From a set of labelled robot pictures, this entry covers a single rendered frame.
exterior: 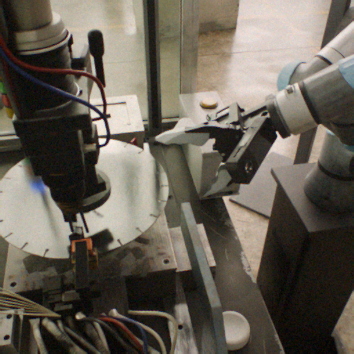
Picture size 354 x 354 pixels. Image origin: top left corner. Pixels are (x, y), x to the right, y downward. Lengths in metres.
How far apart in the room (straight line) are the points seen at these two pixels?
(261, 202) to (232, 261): 1.23
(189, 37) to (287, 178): 0.46
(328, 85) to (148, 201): 0.36
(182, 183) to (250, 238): 0.94
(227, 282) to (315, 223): 0.28
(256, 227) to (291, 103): 1.42
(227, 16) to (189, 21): 3.03
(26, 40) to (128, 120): 0.66
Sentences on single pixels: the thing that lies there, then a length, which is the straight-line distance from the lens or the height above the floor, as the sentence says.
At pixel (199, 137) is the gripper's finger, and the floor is 1.09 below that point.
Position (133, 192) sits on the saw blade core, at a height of 0.95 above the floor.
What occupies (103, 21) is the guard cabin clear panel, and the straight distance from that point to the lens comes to 1.13.
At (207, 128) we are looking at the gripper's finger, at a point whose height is 1.10.
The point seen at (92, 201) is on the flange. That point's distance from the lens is 0.76.
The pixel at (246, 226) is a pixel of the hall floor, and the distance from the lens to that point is 2.03.
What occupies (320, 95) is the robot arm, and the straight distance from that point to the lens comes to 0.65.
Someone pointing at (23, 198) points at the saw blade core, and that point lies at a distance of 0.81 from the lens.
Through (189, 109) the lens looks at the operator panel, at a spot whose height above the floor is 0.90.
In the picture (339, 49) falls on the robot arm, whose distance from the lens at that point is 0.83.
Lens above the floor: 1.47
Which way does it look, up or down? 42 degrees down
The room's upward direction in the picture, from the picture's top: straight up
